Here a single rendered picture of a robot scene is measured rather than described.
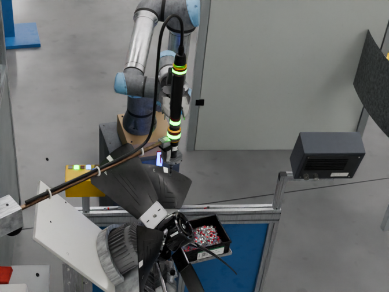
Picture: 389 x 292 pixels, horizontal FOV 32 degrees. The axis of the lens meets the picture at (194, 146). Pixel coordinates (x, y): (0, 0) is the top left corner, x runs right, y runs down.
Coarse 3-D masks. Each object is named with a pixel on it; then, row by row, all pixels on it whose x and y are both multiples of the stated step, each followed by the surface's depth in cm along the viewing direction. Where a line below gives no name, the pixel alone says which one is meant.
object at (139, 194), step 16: (128, 144) 238; (128, 160) 235; (96, 176) 226; (112, 176) 230; (128, 176) 233; (144, 176) 237; (112, 192) 229; (128, 192) 232; (144, 192) 235; (128, 208) 232; (144, 208) 234
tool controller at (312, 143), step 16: (304, 144) 277; (320, 144) 277; (336, 144) 278; (352, 144) 279; (304, 160) 278; (320, 160) 279; (336, 160) 280; (352, 160) 281; (304, 176) 285; (320, 176) 288; (336, 176) 290; (352, 176) 291
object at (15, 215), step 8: (0, 200) 190; (8, 200) 190; (0, 208) 188; (8, 208) 188; (16, 208) 188; (0, 216) 185; (8, 216) 186; (16, 216) 188; (0, 224) 186; (8, 224) 188; (16, 224) 190; (0, 232) 187; (8, 232) 190
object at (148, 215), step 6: (156, 204) 237; (150, 210) 236; (156, 210) 237; (162, 210) 238; (144, 216) 235; (150, 216) 236; (162, 216) 237; (144, 222) 234; (150, 222) 235; (156, 222) 236
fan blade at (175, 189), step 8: (160, 168) 265; (152, 176) 260; (160, 176) 261; (168, 176) 263; (176, 176) 265; (184, 176) 268; (152, 184) 257; (160, 184) 257; (168, 184) 258; (176, 184) 260; (184, 184) 263; (160, 192) 254; (168, 192) 255; (176, 192) 256; (184, 192) 258; (160, 200) 251; (168, 200) 252; (176, 200) 252; (184, 200) 254; (168, 208) 249; (176, 208) 249
